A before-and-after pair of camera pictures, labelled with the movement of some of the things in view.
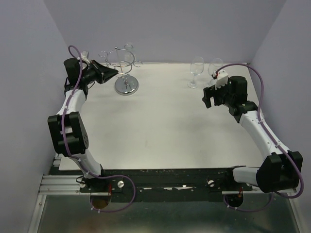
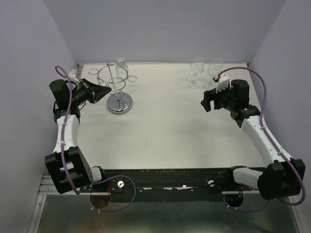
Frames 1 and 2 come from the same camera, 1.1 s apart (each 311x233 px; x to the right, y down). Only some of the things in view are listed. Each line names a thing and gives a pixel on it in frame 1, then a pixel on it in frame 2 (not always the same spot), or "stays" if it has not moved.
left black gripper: (103, 73) -> (89, 87)
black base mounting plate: (165, 185) stays
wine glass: (197, 67) stays
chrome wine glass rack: (122, 60) -> (115, 76)
